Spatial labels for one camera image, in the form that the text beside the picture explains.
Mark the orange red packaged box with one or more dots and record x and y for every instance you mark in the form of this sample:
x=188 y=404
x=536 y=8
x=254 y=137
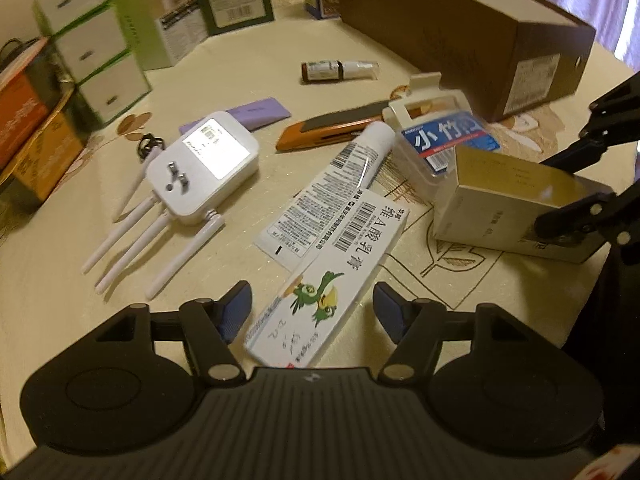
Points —
x=32 y=85

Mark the brown cardboard shoe box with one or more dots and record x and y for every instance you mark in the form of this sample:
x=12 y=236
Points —
x=506 y=56

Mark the orange utility knife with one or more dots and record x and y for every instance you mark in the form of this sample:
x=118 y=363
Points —
x=331 y=128

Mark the purple case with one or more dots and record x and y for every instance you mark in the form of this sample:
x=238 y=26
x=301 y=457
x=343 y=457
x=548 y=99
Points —
x=258 y=114

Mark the white green photo box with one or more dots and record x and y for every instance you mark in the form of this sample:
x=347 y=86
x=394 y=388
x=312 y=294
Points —
x=161 y=32

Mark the white wifi repeater with antennas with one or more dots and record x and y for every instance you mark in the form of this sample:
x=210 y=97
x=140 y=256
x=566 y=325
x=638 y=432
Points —
x=188 y=181

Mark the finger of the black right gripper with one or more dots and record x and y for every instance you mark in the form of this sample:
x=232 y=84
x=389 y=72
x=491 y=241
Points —
x=615 y=217
x=615 y=115

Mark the orange yellow packaged box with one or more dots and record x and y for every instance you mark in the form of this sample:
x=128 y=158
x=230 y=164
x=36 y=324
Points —
x=34 y=172

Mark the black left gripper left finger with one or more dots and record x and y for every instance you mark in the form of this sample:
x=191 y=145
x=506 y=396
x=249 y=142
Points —
x=209 y=326

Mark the clear toothpick box blue label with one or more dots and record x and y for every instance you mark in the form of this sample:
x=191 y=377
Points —
x=429 y=124

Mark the gold white small box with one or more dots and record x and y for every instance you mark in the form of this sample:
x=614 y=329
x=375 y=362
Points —
x=491 y=200

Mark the white parrot medicine box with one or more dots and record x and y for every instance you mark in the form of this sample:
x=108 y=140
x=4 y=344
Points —
x=311 y=307

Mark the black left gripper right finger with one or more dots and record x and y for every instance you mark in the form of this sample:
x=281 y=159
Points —
x=417 y=329

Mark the white ointment tube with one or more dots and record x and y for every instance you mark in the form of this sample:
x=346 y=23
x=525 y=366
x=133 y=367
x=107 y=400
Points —
x=300 y=227

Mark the bottom white green tissue box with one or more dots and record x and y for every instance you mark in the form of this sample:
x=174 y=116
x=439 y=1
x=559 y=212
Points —
x=113 y=89

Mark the brown spray bottle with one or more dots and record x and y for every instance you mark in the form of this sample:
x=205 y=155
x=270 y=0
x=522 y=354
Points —
x=333 y=71

